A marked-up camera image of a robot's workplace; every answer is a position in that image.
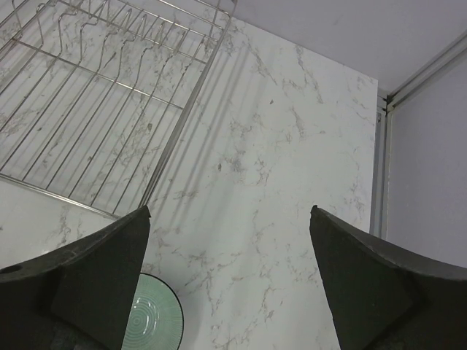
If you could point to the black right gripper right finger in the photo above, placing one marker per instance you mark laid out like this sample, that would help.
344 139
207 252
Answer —
382 296

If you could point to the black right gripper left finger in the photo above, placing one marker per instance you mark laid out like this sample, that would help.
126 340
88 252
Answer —
78 296

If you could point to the pale green ceramic bowl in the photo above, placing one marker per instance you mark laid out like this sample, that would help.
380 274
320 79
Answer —
156 319

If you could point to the metal wire dish rack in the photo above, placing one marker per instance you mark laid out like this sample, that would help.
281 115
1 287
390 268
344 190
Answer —
95 94

